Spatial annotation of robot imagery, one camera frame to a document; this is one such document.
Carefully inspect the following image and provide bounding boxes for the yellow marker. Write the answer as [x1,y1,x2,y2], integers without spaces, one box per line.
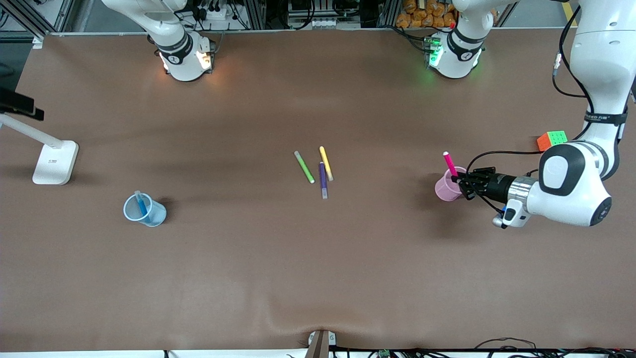
[319,146,334,181]

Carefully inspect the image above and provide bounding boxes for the blue plastic cup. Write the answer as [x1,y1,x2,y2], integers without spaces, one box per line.
[123,193,167,228]

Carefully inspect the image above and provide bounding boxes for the orange snack bags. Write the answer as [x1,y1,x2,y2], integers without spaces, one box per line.
[396,0,459,29]

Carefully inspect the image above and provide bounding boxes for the black loose cables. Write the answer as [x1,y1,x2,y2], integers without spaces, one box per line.
[472,338,636,358]

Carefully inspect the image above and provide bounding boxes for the pink plastic cup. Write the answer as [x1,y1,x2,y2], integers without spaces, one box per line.
[435,166,470,202]

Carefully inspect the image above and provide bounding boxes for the white lamp stand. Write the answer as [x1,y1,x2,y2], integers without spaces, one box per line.
[0,113,80,186]

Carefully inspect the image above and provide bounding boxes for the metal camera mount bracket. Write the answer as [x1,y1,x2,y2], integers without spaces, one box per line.
[307,330,337,358]

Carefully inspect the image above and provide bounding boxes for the blue marker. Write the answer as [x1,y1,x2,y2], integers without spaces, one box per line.
[134,190,152,223]

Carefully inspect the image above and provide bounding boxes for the white power strip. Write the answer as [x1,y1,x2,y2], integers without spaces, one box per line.
[288,17,344,30]

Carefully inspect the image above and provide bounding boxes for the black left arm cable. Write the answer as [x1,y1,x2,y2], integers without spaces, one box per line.
[466,4,597,215]

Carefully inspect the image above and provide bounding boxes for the colourful puzzle cube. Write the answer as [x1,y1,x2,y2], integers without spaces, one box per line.
[537,130,569,153]

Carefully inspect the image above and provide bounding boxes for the green marker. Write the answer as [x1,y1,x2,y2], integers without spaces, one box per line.
[294,151,316,184]

